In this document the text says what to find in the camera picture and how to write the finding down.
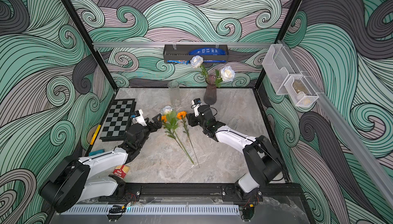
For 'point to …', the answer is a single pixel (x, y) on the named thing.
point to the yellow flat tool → (97, 129)
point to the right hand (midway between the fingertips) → (192, 113)
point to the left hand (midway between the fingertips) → (155, 114)
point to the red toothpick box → (121, 171)
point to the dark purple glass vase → (210, 92)
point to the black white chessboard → (118, 120)
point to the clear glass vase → (173, 85)
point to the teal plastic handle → (95, 152)
